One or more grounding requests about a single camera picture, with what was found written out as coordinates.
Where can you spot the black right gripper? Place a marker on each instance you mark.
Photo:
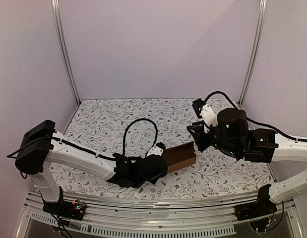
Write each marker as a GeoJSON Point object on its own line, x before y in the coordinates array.
{"type": "Point", "coordinates": [201, 134]}

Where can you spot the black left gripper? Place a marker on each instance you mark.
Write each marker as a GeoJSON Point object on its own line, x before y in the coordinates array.
{"type": "Point", "coordinates": [154, 181]}

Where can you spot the brown cardboard box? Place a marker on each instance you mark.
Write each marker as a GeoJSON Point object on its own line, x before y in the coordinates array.
{"type": "Point", "coordinates": [179, 157]}

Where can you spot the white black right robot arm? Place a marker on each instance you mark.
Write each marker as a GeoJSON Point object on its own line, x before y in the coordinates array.
{"type": "Point", "coordinates": [228, 132]}

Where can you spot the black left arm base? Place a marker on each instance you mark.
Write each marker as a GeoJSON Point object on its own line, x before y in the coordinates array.
{"type": "Point", "coordinates": [72, 210]}

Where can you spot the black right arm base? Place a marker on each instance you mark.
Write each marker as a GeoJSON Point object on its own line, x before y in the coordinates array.
{"type": "Point", "coordinates": [254, 209]}

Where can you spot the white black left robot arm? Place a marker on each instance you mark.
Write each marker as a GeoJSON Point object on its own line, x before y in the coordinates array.
{"type": "Point", "coordinates": [43, 145]}

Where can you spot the floral patterned table mat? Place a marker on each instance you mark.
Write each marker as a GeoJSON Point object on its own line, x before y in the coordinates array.
{"type": "Point", "coordinates": [131, 126]}

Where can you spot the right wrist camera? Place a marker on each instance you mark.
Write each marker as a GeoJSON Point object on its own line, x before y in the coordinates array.
{"type": "Point", "coordinates": [204, 111]}

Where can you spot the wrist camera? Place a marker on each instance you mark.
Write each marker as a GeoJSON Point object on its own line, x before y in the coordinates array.
{"type": "Point", "coordinates": [157, 149]}
{"type": "Point", "coordinates": [204, 111]}

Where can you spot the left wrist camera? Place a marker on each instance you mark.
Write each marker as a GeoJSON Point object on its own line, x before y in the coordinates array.
{"type": "Point", "coordinates": [157, 149]}

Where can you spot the aluminium front rail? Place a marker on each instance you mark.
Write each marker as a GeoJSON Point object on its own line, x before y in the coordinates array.
{"type": "Point", "coordinates": [177, 218]}

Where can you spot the right aluminium frame post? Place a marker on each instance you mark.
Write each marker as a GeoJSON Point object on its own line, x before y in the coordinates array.
{"type": "Point", "coordinates": [254, 50]}

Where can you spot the aluminium frame post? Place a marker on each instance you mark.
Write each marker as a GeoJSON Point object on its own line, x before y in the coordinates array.
{"type": "Point", "coordinates": [254, 50]}
{"type": "Point", "coordinates": [64, 52]}

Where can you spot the left aluminium frame post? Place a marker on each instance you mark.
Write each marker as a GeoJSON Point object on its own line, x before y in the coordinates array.
{"type": "Point", "coordinates": [64, 52]}

